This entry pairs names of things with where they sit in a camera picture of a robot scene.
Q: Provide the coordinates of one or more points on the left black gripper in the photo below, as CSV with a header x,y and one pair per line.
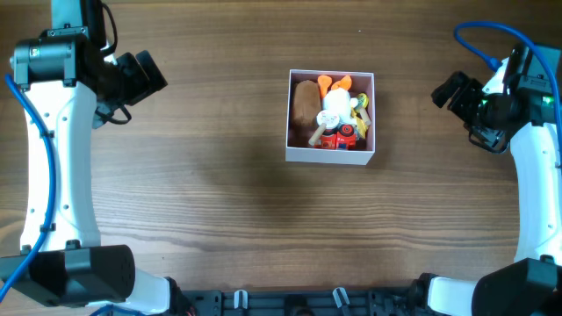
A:
x,y
137,64

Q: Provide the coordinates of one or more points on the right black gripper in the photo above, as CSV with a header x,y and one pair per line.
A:
x,y
464,105

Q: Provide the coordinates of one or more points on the yellow wooden rattle drum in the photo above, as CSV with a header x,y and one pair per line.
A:
x,y
360,104

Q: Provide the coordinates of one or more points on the red toy car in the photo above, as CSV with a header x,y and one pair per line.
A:
x,y
341,138

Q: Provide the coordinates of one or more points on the white duck plush toy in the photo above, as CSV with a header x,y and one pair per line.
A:
x,y
335,96

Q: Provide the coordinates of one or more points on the white wooden rattle drum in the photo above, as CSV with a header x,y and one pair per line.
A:
x,y
327,123

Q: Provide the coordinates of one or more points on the brown plush toy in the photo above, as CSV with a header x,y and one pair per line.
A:
x,y
306,104

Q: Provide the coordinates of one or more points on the pink box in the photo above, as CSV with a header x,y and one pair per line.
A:
x,y
297,148

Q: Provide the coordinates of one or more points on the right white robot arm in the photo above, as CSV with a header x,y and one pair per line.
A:
x,y
531,285

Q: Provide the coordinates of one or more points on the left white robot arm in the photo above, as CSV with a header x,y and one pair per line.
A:
x,y
70,82

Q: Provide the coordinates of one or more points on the black mounting rail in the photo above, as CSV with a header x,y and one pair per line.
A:
x,y
339,301

